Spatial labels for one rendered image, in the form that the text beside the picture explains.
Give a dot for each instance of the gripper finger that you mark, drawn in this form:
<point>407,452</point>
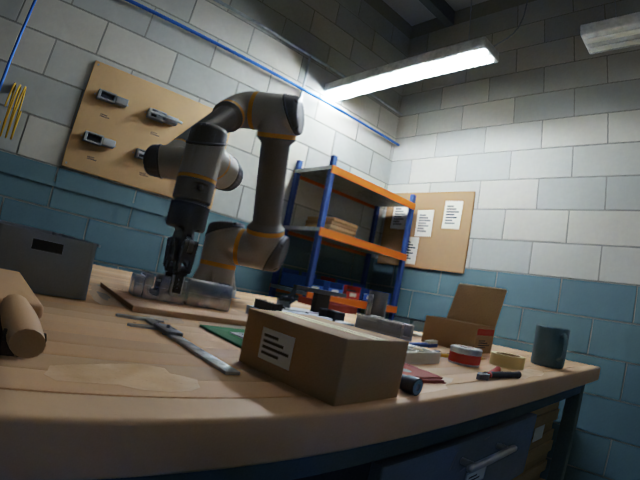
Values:
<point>180,284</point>
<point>168,279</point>

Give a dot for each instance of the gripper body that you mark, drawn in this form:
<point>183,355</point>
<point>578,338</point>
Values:
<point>181,252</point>

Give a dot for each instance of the silver garlic press cast body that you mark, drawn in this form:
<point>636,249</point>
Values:
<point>207,295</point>

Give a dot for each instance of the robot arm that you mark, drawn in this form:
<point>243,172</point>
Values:
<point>267,185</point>

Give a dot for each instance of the brown wooden base board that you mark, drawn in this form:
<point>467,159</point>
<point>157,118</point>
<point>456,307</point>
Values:
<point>150,305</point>

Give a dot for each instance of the steel caliper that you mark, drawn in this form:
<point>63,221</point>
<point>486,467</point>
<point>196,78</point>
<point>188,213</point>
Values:
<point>190,345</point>

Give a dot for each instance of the green cutting mat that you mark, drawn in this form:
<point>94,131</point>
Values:
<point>225,332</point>

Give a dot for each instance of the black block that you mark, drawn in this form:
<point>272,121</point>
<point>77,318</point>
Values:
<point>266,304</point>

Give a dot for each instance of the grey storage box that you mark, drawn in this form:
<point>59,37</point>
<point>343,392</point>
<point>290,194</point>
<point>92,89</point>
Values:
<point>47,265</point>

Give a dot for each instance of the wooden tool display board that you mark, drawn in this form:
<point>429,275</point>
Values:
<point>130,130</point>

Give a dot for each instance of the black cube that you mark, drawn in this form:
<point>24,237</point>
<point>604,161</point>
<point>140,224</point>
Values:
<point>321,301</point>

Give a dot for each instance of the brown cardboard roll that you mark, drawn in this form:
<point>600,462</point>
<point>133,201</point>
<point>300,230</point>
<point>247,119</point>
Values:
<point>25,330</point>

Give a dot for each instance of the blue orange shelf unit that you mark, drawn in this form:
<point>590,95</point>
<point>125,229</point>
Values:
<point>325,200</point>

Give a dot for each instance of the labelled closed cardboard box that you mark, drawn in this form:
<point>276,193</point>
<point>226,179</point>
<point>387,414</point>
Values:
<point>325,357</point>

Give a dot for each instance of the red storage bin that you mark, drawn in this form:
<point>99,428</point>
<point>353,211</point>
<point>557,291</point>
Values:
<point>353,292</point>

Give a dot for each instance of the grey cube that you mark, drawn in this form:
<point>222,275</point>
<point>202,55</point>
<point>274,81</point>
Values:
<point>379,303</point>

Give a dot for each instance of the black cylinder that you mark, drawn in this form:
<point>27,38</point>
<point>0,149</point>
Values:
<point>411,385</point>

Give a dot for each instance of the white round tin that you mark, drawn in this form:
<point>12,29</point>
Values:
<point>422,356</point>

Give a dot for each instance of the red flat folder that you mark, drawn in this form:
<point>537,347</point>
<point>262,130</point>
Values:
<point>425,374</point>

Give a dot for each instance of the cork notice board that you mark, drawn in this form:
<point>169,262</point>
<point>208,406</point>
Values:
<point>445,250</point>

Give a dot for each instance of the open cardboard box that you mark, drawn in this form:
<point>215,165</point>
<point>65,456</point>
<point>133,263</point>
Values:
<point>460,327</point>

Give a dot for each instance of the long ceiling light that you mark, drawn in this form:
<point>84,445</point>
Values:
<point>410,70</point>

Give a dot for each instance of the red and white tin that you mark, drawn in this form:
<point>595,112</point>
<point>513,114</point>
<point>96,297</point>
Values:
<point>465,356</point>

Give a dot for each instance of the blue bench drawer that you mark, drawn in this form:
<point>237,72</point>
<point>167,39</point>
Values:
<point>450,455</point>

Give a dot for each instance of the black red screwdriver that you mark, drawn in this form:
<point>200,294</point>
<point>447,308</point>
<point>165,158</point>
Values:
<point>497,374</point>

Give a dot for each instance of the cream masking tape roll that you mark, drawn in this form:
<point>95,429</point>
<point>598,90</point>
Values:
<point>507,360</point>

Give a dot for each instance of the grey blue mug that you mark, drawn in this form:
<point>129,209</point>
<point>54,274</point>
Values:
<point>549,346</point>

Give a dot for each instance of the cardboard box stack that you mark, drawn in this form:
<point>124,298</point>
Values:
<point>544,440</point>

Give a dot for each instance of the short ceiling light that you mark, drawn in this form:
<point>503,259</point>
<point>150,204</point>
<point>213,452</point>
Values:
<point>611,32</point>

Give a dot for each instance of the blue wall pipe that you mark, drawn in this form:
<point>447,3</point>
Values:
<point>280,74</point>

